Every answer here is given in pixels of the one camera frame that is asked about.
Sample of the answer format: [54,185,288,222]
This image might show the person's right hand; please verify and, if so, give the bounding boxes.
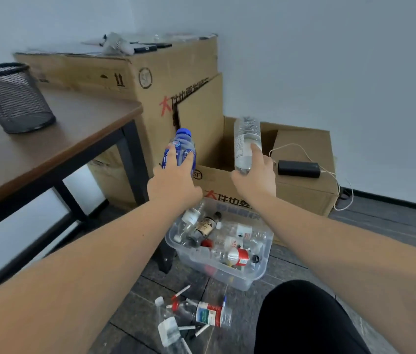
[231,143,277,207]

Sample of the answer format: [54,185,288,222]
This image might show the person's left hand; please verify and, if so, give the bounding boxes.
[147,143,203,214]

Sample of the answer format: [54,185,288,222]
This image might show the blue label plastic bottle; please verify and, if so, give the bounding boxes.
[161,128,197,177]

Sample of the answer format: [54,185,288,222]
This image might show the clear plastic water bottle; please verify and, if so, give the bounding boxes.
[233,116,262,176]

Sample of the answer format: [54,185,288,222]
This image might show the person's left forearm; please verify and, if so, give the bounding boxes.
[0,197,202,354]

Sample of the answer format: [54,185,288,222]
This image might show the person's right forearm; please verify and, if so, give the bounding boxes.
[244,195,416,354]

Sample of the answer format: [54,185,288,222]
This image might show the black power bank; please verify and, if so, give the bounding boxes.
[277,161,321,178]

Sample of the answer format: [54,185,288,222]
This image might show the pile of empty plastic bottles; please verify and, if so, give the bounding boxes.
[173,203,269,269]

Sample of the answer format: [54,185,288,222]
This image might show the open low cardboard box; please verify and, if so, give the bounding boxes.
[176,73,340,219]

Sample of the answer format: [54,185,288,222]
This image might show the large tall cardboard box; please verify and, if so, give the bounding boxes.
[13,33,219,215]

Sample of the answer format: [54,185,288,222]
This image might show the clear plastic storage bin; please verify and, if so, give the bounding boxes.
[165,197,274,292]

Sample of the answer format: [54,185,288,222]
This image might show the white marker pen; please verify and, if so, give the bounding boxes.
[171,284,192,300]

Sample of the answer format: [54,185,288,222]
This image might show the white crumpled cloth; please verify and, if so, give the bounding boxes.
[82,32,136,56]

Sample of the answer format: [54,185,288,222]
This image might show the red capped pen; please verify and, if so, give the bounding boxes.
[166,295,198,311]

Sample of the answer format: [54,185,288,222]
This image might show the red green label bottle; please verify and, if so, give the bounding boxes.
[173,300,233,329]

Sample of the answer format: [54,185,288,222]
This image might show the person's leg in black trousers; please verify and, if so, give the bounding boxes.
[254,280,373,354]

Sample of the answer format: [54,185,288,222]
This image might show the crushed white label bottle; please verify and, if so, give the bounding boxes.
[154,296,193,354]

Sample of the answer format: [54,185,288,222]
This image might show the black mesh basket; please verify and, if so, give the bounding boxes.
[0,62,57,134]

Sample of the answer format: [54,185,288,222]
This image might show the white charging cable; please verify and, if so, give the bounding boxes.
[268,143,354,212]

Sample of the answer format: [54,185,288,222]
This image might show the brown table with black frame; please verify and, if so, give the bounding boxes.
[0,84,174,303]

